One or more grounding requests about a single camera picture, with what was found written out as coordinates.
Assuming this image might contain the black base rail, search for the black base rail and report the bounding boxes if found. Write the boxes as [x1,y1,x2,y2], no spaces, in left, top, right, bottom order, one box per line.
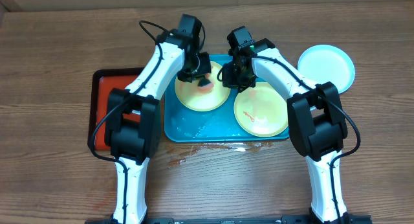
[85,214,373,224]

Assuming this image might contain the yellow plate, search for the yellow plate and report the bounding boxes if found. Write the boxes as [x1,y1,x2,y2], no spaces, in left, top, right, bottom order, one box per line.
[234,82,288,137]
[175,61,230,111]

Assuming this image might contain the light blue plate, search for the light blue plate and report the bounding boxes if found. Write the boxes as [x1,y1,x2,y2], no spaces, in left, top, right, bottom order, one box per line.
[298,45,356,94]

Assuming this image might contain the red black sponge tray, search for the red black sponge tray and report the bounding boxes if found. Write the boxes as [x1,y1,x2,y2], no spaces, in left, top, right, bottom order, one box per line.
[88,67,143,137]

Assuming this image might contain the teal plastic tray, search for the teal plastic tray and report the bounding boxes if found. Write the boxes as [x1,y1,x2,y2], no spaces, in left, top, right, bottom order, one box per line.
[164,53,291,143]

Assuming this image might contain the orange green sponge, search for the orange green sponge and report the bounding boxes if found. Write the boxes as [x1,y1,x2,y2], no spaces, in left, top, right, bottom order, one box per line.
[197,73,214,92]

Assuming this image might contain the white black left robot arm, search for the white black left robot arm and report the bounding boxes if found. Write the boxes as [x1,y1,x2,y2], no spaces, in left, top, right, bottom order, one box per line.
[103,30,211,223]

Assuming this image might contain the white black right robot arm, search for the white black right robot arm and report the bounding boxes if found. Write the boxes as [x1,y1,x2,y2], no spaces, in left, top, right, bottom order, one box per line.
[222,38,349,223]

